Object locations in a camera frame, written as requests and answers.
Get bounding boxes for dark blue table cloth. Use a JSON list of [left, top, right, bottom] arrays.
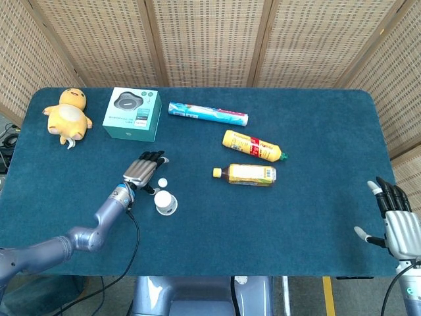
[[0, 86, 399, 277]]

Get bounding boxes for white table leg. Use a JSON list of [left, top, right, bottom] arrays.
[[281, 275, 292, 316]]

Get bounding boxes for woven bamboo screen panel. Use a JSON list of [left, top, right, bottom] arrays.
[[335, 0, 421, 215], [29, 0, 168, 88], [144, 0, 276, 88], [0, 0, 85, 128], [255, 0, 401, 89]]

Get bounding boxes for black floor cables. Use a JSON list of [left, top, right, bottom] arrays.
[[0, 122, 21, 175]]

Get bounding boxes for yellow bottle green cap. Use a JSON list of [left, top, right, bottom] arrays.
[[222, 129, 289, 163]]

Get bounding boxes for white plastic bottle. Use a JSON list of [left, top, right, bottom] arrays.
[[153, 190, 178, 217]]

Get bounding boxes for teal fabric bag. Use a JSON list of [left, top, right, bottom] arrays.
[[0, 275, 88, 316]]

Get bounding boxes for blue white wrapped roll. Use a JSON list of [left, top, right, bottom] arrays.
[[168, 101, 249, 127]]

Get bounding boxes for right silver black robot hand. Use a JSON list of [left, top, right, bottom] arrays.
[[354, 176, 421, 263]]

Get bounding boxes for black torso cable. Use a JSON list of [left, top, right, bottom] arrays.
[[229, 275, 241, 316]]

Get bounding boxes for teal product box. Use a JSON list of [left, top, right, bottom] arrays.
[[102, 86, 162, 143]]

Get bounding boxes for yellow plush duck toy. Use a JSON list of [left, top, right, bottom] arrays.
[[41, 88, 93, 149]]

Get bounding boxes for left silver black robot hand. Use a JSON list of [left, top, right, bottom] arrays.
[[122, 150, 171, 196]]

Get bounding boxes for silver robot torso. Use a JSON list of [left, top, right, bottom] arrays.
[[131, 275, 274, 316]]

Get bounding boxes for tea bottle yellow cap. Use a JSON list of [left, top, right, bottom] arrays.
[[212, 163, 278, 188]]

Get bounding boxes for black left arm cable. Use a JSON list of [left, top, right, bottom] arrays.
[[49, 209, 141, 316]]

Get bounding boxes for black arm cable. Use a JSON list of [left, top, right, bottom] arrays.
[[49, 209, 141, 316], [380, 263, 416, 316]]

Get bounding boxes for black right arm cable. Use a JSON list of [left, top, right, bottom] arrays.
[[380, 263, 416, 316]]

